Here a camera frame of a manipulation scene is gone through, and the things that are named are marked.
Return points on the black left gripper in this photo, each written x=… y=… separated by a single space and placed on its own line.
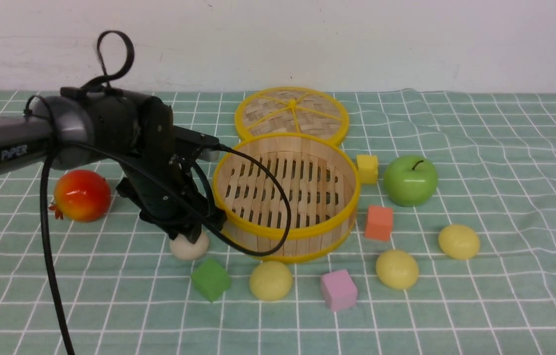
x=165 y=187

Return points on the white bun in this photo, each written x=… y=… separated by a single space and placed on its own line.
x=182 y=249

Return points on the yellow bun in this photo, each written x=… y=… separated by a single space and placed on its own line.
x=270 y=281
x=397 y=269
x=459 y=242

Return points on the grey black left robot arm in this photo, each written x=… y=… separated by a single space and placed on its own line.
x=137 y=131

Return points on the bamboo steamer tray yellow rim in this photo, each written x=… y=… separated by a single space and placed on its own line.
x=292 y=196

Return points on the woven bamboo steamer lid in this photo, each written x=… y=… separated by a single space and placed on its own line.
x=292 y=110

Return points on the green cube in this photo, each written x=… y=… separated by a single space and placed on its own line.
x=211 y=280

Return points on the red orange pomegranate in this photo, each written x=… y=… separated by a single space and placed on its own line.
x=82 y=196

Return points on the pink cube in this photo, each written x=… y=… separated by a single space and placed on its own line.
x=338 y=290

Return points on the yellow cube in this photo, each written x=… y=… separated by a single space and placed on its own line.
x=367 y=166

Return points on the orange cube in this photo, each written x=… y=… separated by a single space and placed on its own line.
x=379 y=223

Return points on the green apple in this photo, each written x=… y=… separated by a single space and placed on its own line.
x=410 y=180

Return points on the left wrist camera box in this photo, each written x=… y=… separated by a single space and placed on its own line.
x=194 y=145

